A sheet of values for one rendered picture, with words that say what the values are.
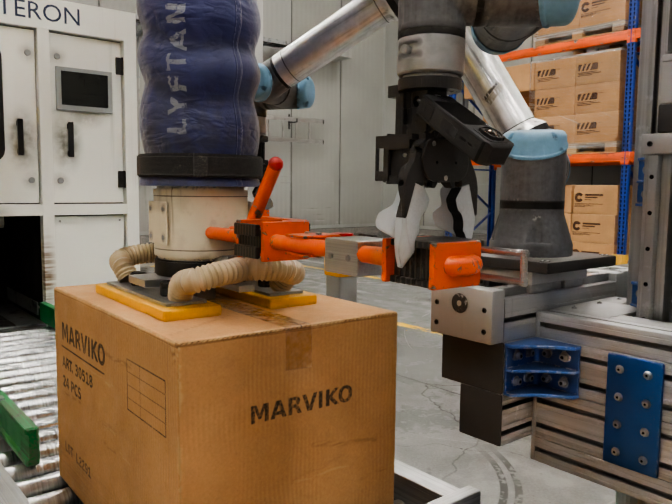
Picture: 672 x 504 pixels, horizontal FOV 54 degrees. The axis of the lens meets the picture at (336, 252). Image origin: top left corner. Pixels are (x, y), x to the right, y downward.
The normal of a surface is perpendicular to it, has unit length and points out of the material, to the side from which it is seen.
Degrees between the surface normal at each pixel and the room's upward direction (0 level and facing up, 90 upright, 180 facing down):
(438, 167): 90
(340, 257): 90
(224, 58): 72
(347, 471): 90
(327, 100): 90
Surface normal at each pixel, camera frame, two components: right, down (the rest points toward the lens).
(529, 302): 0.63, 0.08
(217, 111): 0.43, -0.18
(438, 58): 0.08, 0.11
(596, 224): -0.78, 0.01
